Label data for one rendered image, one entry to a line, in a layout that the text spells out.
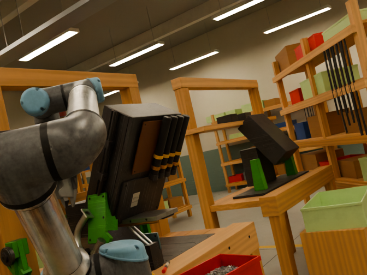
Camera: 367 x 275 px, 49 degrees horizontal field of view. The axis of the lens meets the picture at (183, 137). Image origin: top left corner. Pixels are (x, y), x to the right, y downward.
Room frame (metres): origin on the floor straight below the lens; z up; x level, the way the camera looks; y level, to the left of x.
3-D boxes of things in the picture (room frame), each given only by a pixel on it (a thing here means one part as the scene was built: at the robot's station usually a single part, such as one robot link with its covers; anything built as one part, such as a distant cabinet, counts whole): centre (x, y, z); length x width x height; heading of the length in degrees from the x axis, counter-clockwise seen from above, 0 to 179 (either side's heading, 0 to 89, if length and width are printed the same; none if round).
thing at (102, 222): (1.76, 0.42, 1.17); 0.13 x 0.12 x 0.20; 145
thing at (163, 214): (1.86, 0.30, 1.11); 0.39 x 0.16 x 0.03; 55
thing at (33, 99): (1.11, 0.36, 1.59); 0.11 x 0.11 x 0.08; 9
